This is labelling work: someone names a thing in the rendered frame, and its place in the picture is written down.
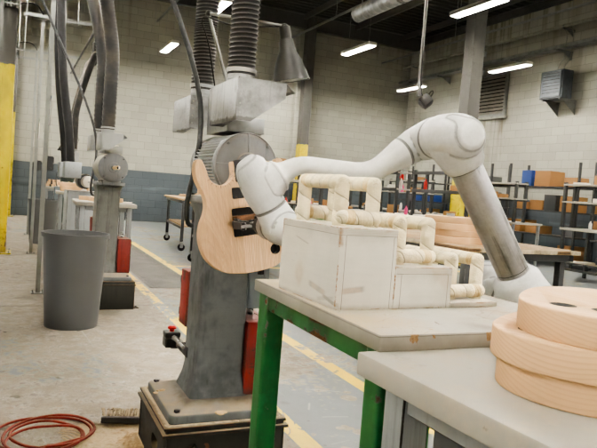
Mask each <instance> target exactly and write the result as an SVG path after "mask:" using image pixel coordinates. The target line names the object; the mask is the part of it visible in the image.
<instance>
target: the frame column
mask: <svg viewBox="0 0 597 448"><path fill-rule="evenodd" d="M191 204H192V206H193V210H194V213H195V218H194V231H193V244H192V257H191V270H190V283H189V296H188V310H187V335H186V345H187V347H188V352H187V357H185V360H184V364H183V367H182V370H181V372H180V374H179V377H178V378H177V380H176V382H177V383H178V384H179V386H180V387H181V389H182V390H183V391H184V393H185V394H186V395H187V397H188V398H189V399H206V398H218V397H230V396H247V395H245V394H244V393H243V371H242V368H243V344H244V332H245V319H246V308H247V295H248V283H249V273H245V274H228V273H225V272H221V271H218V270H217V269H215V268H213V267H211V266H210V265H209V264H208V263H207V262H206V261H205V260H204V258H203V256H202V255H201V253H200V251H199V248H198V244H197V236H196V235H197V227H198V223H199V220H200V218H201V216H202V212H203V204H199V203H194V202H191Z"/></svg>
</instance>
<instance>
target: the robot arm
mask: <svg viewBox="0 0 597 448"><path fill-rule="evenodd" d="M485 141H486V132H485V129H484V127H483V125H482V124H481V122H479V121H478V120H477V119H476V118H474V117H472V116H469V115H467V114H462V113H449V114H443V115H438V116H434V117H430V118H427V119H426V120H424V121H422V122H420V123H418V124H416V125H414V126H412V127H411V128H409V129H408V130H407V131H405V132H404V133H402V134H401V135H400V136H399V137H398V138H396V139H395V140H393V141H392V142H391V143H390V144H389V145H388V146H387V147H386V148H385V149H384V150H383V151H382V152H380V153H379V154H378V155H377V156H376V157H374V158H373V159H371V160H370V161H367V162H362V163H355V162H347V161H340V160H333V159H326V158H319V157H311V156H300V157H294V158H292V159H288V160H285V161H283V162H280V163H276V162H273V161H269V162H266V160H265V159H264V158H263V157H262V156H258V155H253V154H251V155H248V156H246V157H245V158H244V159H243V160H241V161H240V162H239V163H238V165H237V166H236V171H235V174H236V179H237V182H238V185H239V188H240V189H241V191H242V193H243V196H244V198H245V200H246V202H247V204H248V205H249V207H250V208H251V209H252V210H253V211H254V213H255V215H256V216H254V220H240V219H234V221H232V225H233V229H241V230H242V231H244V230H246V228H248V229H249V230H254V231H255V232H256V233H257V234H258V235H259V236H260V237H262V238H263V239H266V240H268V241H269V242H271V243H273V244H277V245H280V246H282V241H283V219H284V218H293V219H296V217H297V216H296V214H295V212H294V211H293V210H292V209H291V208H290V206H289V205H288V203H287V202H286V200H285V198H284V196H283V195H284V193H285V191H287V190H288V189H289V184H290V182H291V180H292V179H294V178H295V177H297V176H299V175H302V174H305V173H314V174H344V175H346V176H347V177H371V178H378V179H380V178H383V177H385V176H387V175H389V174H391V173H393V172H397V171H400V170H401V169H404V168H407V167H410V166H411V165H413V164H415V163H417V162H420V161H422V160H424V161H425V160H430V159H433V160H434V161H435V162H436V163H437V164H438V165H439V166H440V168H441V169H442V170H443V172H444V173H445V174H447V175H448V176H449V177H451V178H452V179H453V181H454V183H455V185H456V188H457V190H458V193H459V194H460V197H461V199H462V201H463V203H464V205H465V207H466V210H467V212H468V214H469V216H470V219H471V221H472V223H473V224H474V227H475V230H476V232H477V234H478V236H479V238H480V240H481V242H482V245H483V247H484V249H485V252H486V253H487V255H488V257H489V259H490V262H484V267H483V276H482V286H483V287H484V290H485V292H484V295H488V296H490V297H494V298H498V299H501V300H507V301H511V302H514V303H517V304H518V300H519V295H520V293H521V292H523V291H525V290H527V289H529V288H533V287H539V286H551V285H550V284H549V283H548V281H547V280H546V279H545V277H544V276H543V275H542V273H541V272H540V271H539V269H538V268H536V267H534V266H532V265H530V264H528V263H527V262H526V260H525V258H524V256H523V254H522V251H521V248H520V246H519V244H518V242H517V240H516V238H515V235H514V233H513V231H512V228H511V226H510V224H509V222H508V219H507V217H506V216H505V212H504V210H503V208H502V206H501V203H500V202H499V200H498V196H497V194H496V192H495V190H494V188H493V186H492V184H491V182H490V178H489V176H488V174H487V172H486V170H485V168H484V165H483V162H484V145H485Z"/></svg>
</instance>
